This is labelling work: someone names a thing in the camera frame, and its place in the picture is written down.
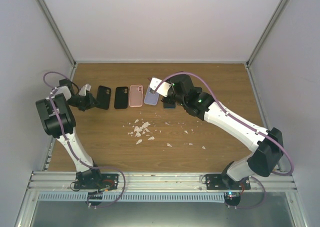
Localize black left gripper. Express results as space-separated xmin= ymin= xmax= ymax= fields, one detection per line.
xmin=67 ymin=92 xmax=100 ymax=111

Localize black phone case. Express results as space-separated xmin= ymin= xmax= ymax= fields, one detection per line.
xmin=96 ymin=85 xmax=111 ymax=110
xmin=114 ymin=86 xmax=129 ymax=110

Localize pink phone case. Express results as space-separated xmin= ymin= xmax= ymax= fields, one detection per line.
xmin=128 ymin=84 xmax=143 ymax=108

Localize lavender phone case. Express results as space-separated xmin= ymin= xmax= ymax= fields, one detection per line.
xmin=143 ymin=86 xmax=159 ymax=106

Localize black phone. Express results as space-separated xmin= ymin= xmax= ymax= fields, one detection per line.
xmin=149 ymin=88 xmax=157 ymax=95

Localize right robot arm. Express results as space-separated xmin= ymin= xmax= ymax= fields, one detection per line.
xmin=154 ymin=74 xmax=284 ymax=190

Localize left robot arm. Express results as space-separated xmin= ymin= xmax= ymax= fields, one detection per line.
xmin=35 ymin=78 xmax=103 ymax=189

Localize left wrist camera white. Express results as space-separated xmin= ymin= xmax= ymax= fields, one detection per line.
xmin=78 ymin=84 xmax=91 ymax=97

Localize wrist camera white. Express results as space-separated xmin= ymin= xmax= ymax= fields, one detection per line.
xmin=149 ymin=77 xmax=172 ymax=97
xmin=78 ymin=84 xmax=91 ymax=97

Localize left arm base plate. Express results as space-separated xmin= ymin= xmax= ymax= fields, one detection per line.
xmin=69 ymin=170 xmax=120 ymax=209

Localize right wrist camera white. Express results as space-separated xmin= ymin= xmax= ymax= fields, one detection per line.
xmin=149 ymin=77 xmax=172 ymax=97

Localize aluminium rail frame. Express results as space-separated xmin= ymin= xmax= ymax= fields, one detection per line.
xmin=15 ymin=171 xmax=309 ymax=227

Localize grey slotted cable duct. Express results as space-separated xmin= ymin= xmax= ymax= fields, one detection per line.
xmin=38 ymin=191 xmax=225 ymax=203

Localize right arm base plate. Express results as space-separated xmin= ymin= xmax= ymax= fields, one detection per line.
xmin=200 ymin=173 xmax=251 ymax=208

